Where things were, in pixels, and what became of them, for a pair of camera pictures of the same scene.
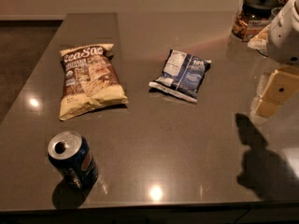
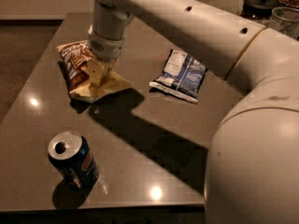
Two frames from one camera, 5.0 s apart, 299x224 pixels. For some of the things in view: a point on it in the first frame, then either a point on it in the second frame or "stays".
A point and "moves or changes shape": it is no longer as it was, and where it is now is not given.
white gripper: [285, 41] to [107, 48]
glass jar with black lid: [254, 14] stays
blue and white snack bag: [182, 76] stays
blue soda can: [71, 156] stays
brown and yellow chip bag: [89, 80] moves or changes shape
